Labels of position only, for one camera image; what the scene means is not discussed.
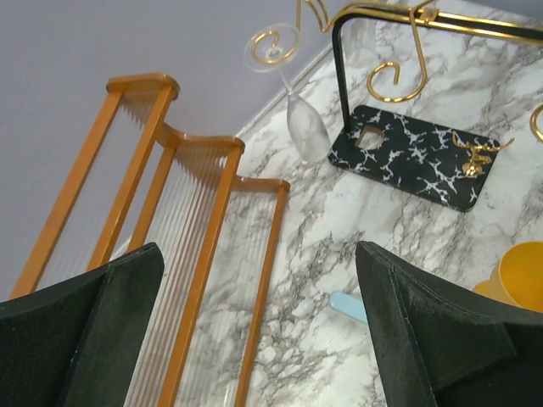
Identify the gold wire glass rack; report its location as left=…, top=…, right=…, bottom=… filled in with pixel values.
left=249, top=0, right=543, bottom=213

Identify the orange plastic goblet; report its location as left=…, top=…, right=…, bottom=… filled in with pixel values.
left=473, top=241, right=543, bottom=313

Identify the light blue nail file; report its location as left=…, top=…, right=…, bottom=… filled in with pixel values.
left=328, top=291, right=368, bottom=324

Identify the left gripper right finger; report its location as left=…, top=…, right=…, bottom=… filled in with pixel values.
left=355, top=241, right=542, bottom=406

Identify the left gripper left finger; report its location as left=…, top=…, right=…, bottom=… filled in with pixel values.
left=1, top=243, right=165, bottom=406

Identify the wooden shelf rack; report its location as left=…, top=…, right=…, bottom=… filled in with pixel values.
left=7, top=73, right=290, bottom=406

